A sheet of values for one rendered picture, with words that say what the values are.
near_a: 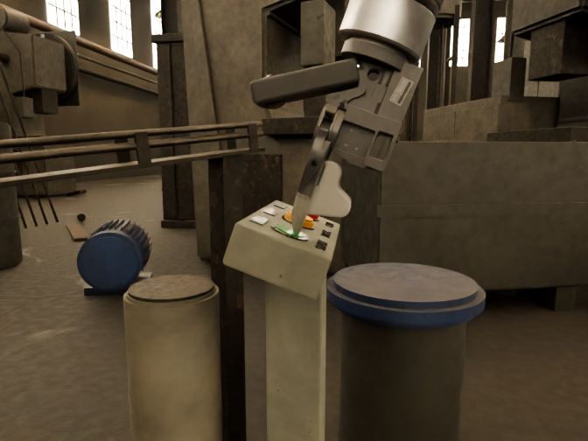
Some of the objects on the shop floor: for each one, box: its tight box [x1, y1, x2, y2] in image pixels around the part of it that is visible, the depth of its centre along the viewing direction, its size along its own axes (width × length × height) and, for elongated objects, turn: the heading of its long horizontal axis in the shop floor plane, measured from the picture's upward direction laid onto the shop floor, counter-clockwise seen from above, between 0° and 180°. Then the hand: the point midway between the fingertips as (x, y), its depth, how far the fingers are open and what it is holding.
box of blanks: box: [340, 137, 588, 312], centre depth 228 cm, size 103×83×77 cm
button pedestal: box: [223, 200, 340, 441], centre depth 63 cm, size 16×24×62 cm
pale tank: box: [408, 0, 463, 142], centre depth 811 cm, size 92×92×450 cm
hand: (293, 220), depth 51 cm, fingers closed
